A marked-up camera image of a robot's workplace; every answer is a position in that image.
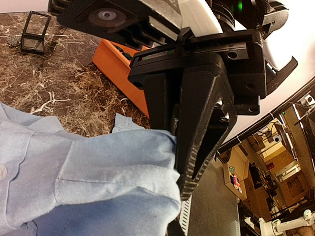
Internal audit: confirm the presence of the light blue shirt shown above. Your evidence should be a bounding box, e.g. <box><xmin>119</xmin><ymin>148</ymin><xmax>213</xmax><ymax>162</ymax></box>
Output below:
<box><xmin>0</xmin><ymin>104</ymin><xmax>181</xmax><ymax>236</ymax></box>

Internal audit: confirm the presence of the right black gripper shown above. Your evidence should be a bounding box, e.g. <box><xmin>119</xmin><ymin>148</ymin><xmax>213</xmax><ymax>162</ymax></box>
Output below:
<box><xmin>128</xmin><ymin>29</ymin><xmax>267</xmax><ymax>201</ymax></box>

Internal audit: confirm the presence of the orange plastic basin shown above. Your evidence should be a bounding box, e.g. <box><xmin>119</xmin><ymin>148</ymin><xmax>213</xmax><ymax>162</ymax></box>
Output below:
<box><xmin>93</xmin><ymin>39</ymin><xmax>149</xmax><ymax>117</ymax></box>

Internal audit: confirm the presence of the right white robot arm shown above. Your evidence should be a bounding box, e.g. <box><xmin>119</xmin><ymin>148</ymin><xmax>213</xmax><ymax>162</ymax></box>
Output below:
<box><xmin>128</xmin><ymin>0</ymin><xmax>297</xmax><ymax>200</ymax></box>

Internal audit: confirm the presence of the white slotted cable duct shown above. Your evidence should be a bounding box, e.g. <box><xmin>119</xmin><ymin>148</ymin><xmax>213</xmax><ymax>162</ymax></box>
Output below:
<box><xmin>179</xmin><ymin>196</ymin><xmax>192</xmax><ymax>236</ymax></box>

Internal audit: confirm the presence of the round floral brooch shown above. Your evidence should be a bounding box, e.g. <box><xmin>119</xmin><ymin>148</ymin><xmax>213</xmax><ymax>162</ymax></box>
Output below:
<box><xmin>7</xmin><ymin>36</ymin><xmax>21</xmax><ymax>47</ymax></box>

